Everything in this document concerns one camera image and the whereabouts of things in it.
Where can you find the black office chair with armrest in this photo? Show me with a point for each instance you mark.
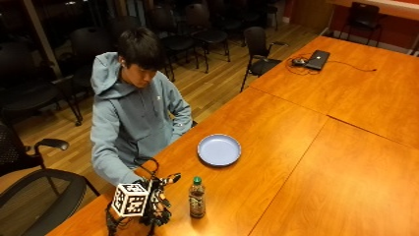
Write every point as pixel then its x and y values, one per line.
pixel 18 154

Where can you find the the person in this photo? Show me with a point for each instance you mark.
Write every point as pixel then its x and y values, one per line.
pixel 131 124

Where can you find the black armchair with mesh seat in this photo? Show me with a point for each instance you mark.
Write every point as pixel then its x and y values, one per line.
pixel 52 196

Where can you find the brown bottle with green cap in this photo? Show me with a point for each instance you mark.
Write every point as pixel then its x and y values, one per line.
pixel 197 200

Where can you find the white marker cube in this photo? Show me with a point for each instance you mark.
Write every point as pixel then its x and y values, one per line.
pixel 129 200

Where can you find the light blue plate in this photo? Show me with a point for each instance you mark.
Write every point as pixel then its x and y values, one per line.
pixel 218 150

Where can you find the black power adapter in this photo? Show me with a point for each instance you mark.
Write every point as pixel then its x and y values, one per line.
pixel 298 61

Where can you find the black laptop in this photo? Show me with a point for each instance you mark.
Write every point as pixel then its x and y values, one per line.
pixel 318 59

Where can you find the black chair with armrests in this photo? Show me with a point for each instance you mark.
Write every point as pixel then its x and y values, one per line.
pixel 260 49

